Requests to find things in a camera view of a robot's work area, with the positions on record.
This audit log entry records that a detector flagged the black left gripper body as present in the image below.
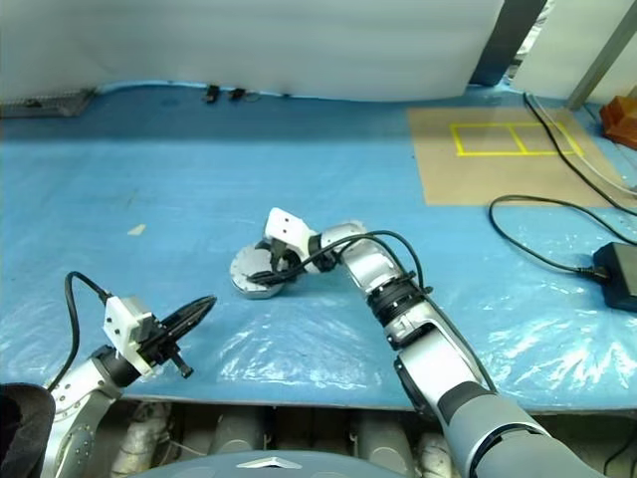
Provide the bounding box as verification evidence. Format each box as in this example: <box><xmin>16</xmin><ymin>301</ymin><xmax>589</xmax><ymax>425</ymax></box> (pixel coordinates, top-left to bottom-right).
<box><xmin>135</xmin><ymin>317</ymin><xmax>195</xmax><ymax>379</ymax></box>

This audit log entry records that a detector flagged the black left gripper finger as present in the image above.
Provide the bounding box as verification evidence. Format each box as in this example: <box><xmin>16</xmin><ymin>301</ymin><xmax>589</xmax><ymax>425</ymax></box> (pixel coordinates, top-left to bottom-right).
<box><xmin>168</xmin><ymin>301</ymin><xmax>217</xmax><ymax>344</ymax></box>
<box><xmin>160</xmin><ymin>295</ymin><xmax>219</xmax><ymax>329</ymax></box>

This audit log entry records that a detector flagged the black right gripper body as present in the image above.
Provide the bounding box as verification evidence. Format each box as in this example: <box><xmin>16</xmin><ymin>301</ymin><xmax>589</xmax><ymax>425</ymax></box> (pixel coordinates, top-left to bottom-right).
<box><xmin>268</xmin><ymin>237</ymin><xmax>301</xmax><ymax>273</ymax></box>

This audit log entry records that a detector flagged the grey rotor disc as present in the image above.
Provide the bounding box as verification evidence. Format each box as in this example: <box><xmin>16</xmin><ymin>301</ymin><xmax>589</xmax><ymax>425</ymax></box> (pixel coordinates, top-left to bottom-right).
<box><xmin>228</xmin><ymin>241</ymin><xmax>300</xmax><ymax>289</ymax></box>

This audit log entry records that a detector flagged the white wrapped bundle under table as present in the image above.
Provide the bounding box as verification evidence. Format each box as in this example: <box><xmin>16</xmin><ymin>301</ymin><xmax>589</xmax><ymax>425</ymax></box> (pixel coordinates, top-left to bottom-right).
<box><xmin>112</xmin><ymin>400</ymin><xmax>176</xmax><ymax>475</ymax></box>

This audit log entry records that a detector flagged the grey cylinder under table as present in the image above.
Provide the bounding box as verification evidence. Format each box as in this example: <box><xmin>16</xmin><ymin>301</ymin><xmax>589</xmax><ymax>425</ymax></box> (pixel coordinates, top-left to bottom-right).
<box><xmin>351</xmin><ymin>411</ymin><xmax>415</xmax><ymax>465</ymax></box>
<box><xmin>212</xmin><ymin>403</ymin><xmax>271</xmax><ymax>455</ymax></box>

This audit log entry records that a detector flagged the blue plastic table sheet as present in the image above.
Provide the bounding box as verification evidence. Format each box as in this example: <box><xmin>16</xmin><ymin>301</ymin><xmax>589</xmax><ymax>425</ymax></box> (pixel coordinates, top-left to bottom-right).
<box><xmin>0</xmin><ymin>79</ymin><xmax>637</xmax><ymax>412</ymax></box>

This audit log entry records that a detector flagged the grey robot torso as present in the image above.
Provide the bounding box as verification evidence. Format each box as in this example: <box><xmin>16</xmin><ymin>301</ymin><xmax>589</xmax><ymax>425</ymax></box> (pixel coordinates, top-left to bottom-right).
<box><xmin>123</xmin><ymin>449</ymin><xmax>415</xmax><ymax>478</ymax></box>

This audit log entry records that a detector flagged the dark rounded shape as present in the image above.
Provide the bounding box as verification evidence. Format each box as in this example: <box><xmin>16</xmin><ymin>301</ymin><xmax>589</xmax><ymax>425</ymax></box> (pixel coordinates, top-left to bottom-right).
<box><xmin>0</xmin><ymin>381</ymin><xmax>58</xmax><ymax>478</ymax></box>

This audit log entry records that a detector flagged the large white foam board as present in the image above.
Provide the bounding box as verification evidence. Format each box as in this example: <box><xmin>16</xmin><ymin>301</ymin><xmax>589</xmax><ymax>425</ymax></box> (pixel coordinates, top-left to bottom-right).
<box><xmin>0</xmin><ymin>0</ymin><xmax>507</xmax><ymax>102</ymax></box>

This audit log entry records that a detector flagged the brown cardboard sheet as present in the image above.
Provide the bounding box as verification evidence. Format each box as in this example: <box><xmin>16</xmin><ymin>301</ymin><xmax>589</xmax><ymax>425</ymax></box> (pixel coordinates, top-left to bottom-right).
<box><xmin>406</xmin><ymin>106</ymin><xmax>628</xmax><ymax>207</ymax></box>

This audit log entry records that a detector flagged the yellow tape grid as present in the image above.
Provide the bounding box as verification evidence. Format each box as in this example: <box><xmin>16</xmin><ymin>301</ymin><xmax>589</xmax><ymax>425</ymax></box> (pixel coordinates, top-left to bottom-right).
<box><xmin>449</xmin><ymin>121</ymin><xmax>585</xmax><ymax>157</ymax></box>

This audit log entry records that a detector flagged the dark grey panel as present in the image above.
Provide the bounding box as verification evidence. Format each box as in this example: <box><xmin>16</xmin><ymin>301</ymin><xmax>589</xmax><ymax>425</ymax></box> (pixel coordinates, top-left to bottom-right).
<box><xmin>467</xmin><ymin>0</ymin><xmax>549</xmax><ymax>88</ymax></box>

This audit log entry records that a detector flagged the black power adapter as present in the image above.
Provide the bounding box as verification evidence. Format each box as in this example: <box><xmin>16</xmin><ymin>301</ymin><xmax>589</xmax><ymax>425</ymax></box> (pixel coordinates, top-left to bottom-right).
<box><xmin>592</xmin><ymin>241</ymin><xmax>637</xmax><ymax>313</ymax></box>

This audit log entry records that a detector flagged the small white board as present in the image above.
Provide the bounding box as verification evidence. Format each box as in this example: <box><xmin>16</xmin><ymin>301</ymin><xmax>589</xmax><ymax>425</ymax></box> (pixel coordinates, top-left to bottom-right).
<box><xmin>511</xmin><ymin>0</ymin><xmax>637</xmax><ymax>96</ymax></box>

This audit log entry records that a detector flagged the orange brown block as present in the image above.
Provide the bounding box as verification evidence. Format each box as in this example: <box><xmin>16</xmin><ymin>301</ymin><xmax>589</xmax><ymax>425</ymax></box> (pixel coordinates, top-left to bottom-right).
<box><xmin>598</xmin><ymin>95</ymin><xmax>637</xmax><ymax>146</ymax></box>

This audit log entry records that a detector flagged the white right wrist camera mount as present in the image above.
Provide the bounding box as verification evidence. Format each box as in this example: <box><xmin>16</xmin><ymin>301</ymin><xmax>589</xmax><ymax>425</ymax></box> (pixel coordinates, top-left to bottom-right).
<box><xmin>263</xmin><ymin>207</ymin><xmax>313</xmax><ymax>261</ymax></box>

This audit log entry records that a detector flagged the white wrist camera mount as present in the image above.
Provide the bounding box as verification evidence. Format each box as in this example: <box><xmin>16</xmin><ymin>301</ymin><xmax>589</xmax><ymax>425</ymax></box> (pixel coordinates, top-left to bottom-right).
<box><xmin>103</xmin><ymin>294</ymin><xmax>156</xmax><ymax>375</ymax></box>
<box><xmin>263</xmin><ymin>207</ymin><xmax>313</xmax><ymax>261</ymax></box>

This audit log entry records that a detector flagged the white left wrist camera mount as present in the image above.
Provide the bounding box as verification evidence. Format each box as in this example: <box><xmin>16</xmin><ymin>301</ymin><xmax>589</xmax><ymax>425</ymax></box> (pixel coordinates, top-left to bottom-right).
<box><xmin>103</xmin><ymin>294</ymin><xmax>156</xmax><ymax>375</ymax></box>

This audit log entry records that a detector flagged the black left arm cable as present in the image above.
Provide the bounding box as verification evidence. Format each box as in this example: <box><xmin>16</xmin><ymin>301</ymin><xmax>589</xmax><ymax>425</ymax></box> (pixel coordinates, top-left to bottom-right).
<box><xmin>44</xmin><ymin>270</ymin><xmax>113</xmax><ymax>392</ymax></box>

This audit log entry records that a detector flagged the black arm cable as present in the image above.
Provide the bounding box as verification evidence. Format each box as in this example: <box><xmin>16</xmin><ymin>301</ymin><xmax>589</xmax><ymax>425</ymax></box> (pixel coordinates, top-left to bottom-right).
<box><xmin>44</xmin><ymin>270</ymin><xmax>113</xmax><ymax>392</ymax></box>
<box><xmin>286</xmin><ymin>229</ymin><xmax>499</xmax><ymax>395</ymax></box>

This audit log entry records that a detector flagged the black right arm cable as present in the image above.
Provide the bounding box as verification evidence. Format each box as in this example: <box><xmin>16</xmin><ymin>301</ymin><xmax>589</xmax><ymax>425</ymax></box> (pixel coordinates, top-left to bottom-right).
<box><xmin>286</xmin><ymin>229</ymin><xmax>499</xmax><ymax>395</ymax></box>

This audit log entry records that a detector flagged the black looping power cable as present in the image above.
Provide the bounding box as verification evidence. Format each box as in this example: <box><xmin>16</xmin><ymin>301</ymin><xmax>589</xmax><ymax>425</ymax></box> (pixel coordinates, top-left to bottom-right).
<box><xmin>488</xmin><ymin>194</ymin><xmax>637</xmax><ymax>278</ymax></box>

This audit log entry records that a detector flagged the long black cable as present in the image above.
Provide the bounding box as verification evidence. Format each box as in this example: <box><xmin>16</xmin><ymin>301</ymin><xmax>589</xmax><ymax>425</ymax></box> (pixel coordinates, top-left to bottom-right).
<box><xmin>523</xmin><ymin>91</ymin><xmax>637</xmax><ymax>216</ymax></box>

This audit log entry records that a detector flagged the clear thin cable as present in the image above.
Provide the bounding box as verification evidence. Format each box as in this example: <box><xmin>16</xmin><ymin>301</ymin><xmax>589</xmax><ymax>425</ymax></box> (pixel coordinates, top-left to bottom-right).
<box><xmin>525</xmin><ymin>95</ymin><xmax>637</xmax><ymax>195</ymax></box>

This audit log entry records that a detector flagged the aluminium frame post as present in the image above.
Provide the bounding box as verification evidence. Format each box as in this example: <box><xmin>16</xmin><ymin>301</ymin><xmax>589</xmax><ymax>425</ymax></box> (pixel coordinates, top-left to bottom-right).
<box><xmin>566</xmin><ymin>0</ymin><xmax>637</xmax><ymax>112</ymax></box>

